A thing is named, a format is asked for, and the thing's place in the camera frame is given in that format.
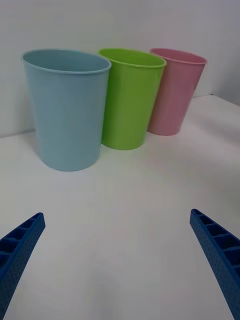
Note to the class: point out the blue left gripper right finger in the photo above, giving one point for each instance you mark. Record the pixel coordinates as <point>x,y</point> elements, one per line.
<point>220,252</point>

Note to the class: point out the green plastic bin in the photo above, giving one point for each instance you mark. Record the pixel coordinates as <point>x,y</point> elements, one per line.
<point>127,105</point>

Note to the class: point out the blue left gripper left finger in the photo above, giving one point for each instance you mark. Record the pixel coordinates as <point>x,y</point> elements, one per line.
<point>17,252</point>

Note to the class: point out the pink plastic bin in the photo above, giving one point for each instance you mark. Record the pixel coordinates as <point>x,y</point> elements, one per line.
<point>172,97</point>

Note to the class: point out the pale blue plastic bin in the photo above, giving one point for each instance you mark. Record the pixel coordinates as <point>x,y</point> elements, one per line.
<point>67,112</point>

